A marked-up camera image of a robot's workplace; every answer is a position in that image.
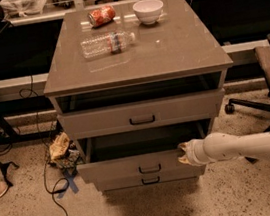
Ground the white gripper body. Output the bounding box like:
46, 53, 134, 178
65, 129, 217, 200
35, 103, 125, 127
184, 139, 208, 166

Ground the grey drawer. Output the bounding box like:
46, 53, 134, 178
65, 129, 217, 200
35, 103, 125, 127
77, 119, 210, 184
95, 166, 205, 192
58, 88, 225, 139

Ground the grey top drawer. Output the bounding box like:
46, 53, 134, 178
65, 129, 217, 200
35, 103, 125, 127
58, 88, 225, 139

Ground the grey drawer cabinet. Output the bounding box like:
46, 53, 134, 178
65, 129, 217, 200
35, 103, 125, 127
31, 0, 251, 202

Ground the grey bottom drawer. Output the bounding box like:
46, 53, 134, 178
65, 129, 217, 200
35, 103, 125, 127
95, 166, 205, 192

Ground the blue tape cross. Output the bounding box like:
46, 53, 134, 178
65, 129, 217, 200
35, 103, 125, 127
57, 168, 80, 198

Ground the clear plastic water bottle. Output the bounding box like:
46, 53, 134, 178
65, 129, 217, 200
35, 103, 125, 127
80, 30, 136, 59

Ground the white bowl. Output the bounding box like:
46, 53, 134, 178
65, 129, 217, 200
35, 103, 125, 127
133, 0, 163, 25

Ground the crushed orange soda can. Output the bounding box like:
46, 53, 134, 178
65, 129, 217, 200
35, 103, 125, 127
88, 5, 116, 28

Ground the white plastic bag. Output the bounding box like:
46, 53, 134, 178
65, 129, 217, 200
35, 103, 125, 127
0, 0, 47, 17

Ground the black floor cable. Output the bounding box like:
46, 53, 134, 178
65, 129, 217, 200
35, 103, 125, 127
16, 71, 75, 216

